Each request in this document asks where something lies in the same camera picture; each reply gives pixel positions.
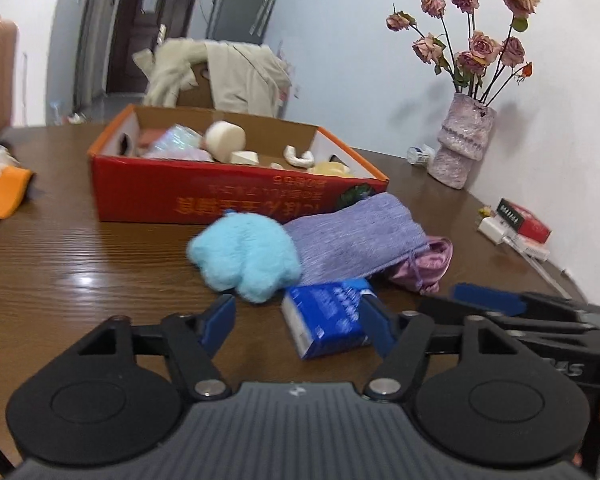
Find flat white box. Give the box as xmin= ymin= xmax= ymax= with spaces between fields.
xmin=517 ymin=237 xmax=551 ymax=261

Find red cardboard box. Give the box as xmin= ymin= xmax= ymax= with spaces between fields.
xmin=87 ymin=104 xmax=390 ymax=224

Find pink textured vase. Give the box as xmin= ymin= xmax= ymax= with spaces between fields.
xmin=427 ymin=92 xmax=496 ymax=190

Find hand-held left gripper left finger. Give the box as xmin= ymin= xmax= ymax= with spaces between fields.
xmin=72 ymin=294 xmax=237 ymax=402

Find light blue plush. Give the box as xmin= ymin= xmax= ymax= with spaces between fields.
xmin=187 ymin=212 xmax=303 ymax=304

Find small red box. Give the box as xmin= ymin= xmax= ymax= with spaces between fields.
xmin=495 ymin=198 xmax=552 ymax=242

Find purple knit pouch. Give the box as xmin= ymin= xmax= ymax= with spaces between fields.
xmin=282 ymin=193 xmax=427 ymax=288

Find beige jacket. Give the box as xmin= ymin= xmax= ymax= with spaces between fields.
xmin=132 ymin=37 xmax=291 ymax=120

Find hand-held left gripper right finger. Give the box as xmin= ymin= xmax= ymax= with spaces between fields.
xmin=359 ymin=292 xmax=523 ymax=403

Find blue tissue packet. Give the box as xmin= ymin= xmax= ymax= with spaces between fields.
xmin=281 ymin=280 xmax=376 ymax=360

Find grey refrigerator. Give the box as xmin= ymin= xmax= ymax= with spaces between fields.
xmin=207 ymin=0 xmax=283 ymax=47

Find white yellow plush sheep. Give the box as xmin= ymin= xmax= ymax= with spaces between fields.
xmin=270 ymin=145 xmax=353 ymax=178

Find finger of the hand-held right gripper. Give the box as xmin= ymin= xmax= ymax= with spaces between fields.
xmin=418 ymin=299 xmax=584 ymax=336
xmin=452 ymin=284 xmax=581 ymax=319

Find white charger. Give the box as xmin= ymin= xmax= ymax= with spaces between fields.
xmin=477 ymin=216 xmax=518 ymax=246

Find hanging grey umbrellas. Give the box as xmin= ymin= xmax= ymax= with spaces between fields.
xmin=250 ymin=0 xmax=281 ymax=36

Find round white sponge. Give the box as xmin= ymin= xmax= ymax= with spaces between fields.
xmin=205 ymin=121 xmax=247 ymax=163

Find brown chair back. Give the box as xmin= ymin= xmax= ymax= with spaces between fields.
xmin=177 ymin=60 xmax=216 ymax=108

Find bunch of dried roses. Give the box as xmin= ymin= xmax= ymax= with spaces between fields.
xmin=386 ymin=0 xmax=541 ymax=106

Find pink satin pouch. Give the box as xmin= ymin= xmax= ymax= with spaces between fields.
xmin=385 ymin=235 xmax=453 ymax=295

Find dark brown door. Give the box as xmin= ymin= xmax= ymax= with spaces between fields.
xmin=106 ymin=0 xmax=204 ymax=95

